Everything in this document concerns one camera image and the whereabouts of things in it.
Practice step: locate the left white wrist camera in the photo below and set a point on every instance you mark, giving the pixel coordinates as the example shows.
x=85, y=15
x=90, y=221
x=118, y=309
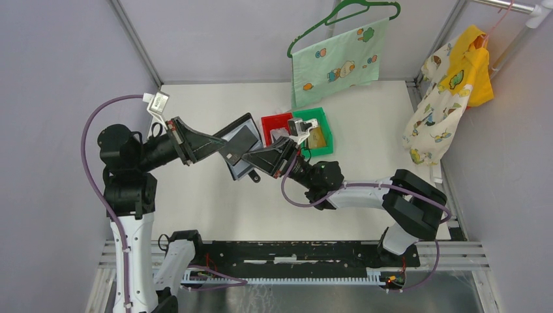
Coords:
x=156, y=104

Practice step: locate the gold card stack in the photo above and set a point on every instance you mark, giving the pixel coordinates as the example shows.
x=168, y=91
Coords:
x=316, y=139

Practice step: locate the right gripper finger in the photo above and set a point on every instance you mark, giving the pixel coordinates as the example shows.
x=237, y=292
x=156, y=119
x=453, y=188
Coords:
x=278, y=150
x=268, y=163

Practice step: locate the yellow garment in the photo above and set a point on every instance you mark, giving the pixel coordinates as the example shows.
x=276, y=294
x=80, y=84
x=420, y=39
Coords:
x=467, y=75

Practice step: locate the white card stack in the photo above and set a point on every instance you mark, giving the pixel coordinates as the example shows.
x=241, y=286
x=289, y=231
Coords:
x=279, y=133

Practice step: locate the red plastic bin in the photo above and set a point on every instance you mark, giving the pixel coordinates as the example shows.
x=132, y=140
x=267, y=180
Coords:
x=274, y=121

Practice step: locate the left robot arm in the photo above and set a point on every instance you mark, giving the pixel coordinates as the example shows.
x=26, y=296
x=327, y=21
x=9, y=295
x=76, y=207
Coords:
x=129, y=195

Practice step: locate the light green printed cloth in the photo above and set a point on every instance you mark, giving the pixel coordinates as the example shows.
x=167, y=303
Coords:
x=335, y=64

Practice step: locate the metal hanging rail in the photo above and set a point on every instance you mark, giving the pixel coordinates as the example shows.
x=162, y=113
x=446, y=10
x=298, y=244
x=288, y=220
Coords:
x=518, y=21

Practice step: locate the green clothes hanger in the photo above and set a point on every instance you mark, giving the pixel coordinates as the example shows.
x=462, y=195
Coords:
x=333, y=18

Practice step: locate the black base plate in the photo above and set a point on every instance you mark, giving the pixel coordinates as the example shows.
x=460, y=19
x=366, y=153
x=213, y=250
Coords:
x=300, y=259

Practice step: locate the white printed garment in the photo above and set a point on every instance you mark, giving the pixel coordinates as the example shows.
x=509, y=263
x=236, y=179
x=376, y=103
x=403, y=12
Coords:
x=430, y=130

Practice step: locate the green plastic bin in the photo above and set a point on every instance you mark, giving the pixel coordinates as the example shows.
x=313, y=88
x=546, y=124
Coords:
x=319, y=114

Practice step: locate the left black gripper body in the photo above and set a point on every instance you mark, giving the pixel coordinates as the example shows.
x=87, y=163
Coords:
x=180, y=142

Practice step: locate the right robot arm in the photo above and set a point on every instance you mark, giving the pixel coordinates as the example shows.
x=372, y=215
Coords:
x=416, y=207

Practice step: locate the white slotted cable duct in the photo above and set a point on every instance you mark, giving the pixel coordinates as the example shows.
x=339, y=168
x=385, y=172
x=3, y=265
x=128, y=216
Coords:
x=196, y=278

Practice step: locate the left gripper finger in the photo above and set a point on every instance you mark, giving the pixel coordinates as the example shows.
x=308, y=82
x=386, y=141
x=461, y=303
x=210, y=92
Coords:
x=193, y=136
x=203, y=148

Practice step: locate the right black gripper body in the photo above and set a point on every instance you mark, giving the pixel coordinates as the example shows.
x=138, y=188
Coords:
x=286, y=162

